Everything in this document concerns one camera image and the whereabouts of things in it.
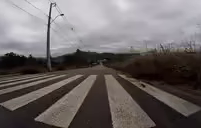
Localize dark wooded hill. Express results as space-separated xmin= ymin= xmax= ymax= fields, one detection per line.
xmin=51 ymin=48 xmax=136 ymax=67

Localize grey asphalt road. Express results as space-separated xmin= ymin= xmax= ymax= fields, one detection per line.
xmin=0 ymin=64 xmax=201 ymax=128

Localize white zebra crossing stripes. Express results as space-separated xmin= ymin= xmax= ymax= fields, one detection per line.
xmin=0 ymin=72 xmax=201 ymax=128

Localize utility pole with street lamp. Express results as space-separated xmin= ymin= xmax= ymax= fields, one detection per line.
xmin=45 ymin=1 xmax=65 ymax=72

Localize dry brown scrub verge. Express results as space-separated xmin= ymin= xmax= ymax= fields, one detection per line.
xmin=107 ymin=43 xmax=201 ymax=93

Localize dark tree line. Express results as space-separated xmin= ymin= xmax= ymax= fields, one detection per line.
xmin=0 ymin=51 xmax=49 ymax=71

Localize overhead wires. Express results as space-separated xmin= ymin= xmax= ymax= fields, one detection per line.
xmin=7 ymin=0 xmax=89 ymax=51

